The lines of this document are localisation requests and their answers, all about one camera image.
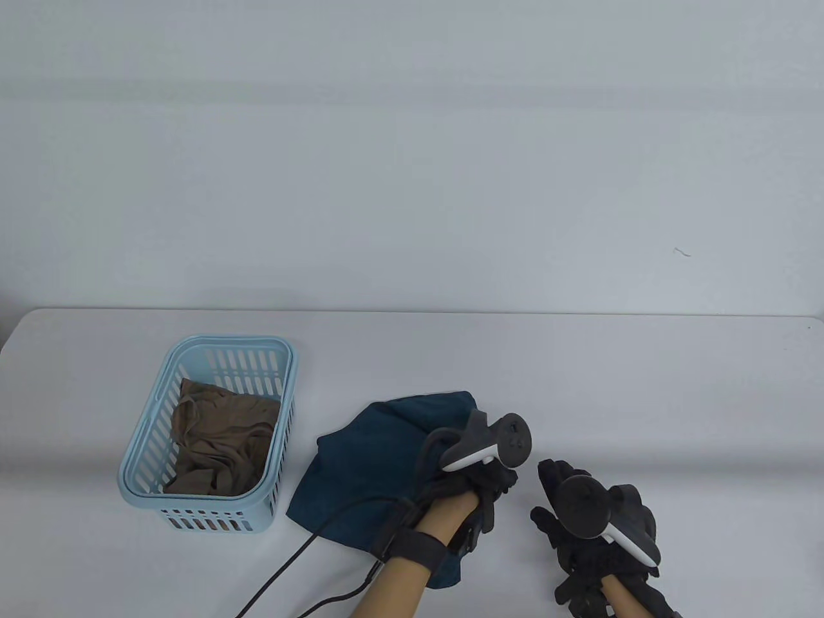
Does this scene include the person's right hand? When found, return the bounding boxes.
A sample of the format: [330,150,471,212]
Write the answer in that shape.
[530,459,660,606]

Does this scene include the person's left hand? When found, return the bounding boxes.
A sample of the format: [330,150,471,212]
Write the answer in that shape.
[418,428,520,535]

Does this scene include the dark teal shorts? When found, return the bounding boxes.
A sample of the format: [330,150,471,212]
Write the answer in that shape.
[286,390,478,590]

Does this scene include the person's right forearm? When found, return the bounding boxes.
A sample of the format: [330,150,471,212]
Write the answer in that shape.
[601,575,646,618]

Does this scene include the dark grey right hand controller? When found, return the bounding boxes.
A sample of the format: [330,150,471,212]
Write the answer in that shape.
[556,476,662,568]

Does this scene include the dark grey hand controller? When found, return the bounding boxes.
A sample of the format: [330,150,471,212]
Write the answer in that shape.
[556,476,662,568]
[439,410,533,473]

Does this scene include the dark grey left hand controller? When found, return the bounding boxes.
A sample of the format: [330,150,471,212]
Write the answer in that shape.
[439,410,533,473]

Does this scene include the brown crumpled garment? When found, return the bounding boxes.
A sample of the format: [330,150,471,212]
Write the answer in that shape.
[163,378,282,496]

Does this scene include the light blue plastic basket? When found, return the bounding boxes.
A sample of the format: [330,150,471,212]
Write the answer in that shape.
[117,334,299,534]

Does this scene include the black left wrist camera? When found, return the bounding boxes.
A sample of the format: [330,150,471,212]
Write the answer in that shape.
[449,509,496,557]

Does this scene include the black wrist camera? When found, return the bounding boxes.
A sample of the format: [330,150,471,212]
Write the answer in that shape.
[449,509,496,557]
[570,589,609,618]

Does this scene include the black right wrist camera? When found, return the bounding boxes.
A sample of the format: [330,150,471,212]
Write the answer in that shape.
[570,589,609,618]

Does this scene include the black left forearm strap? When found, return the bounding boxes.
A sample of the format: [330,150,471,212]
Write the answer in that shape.
[369,501,449,571]

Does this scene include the black cable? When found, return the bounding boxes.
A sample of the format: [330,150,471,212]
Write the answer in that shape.
[234,494,420,618]

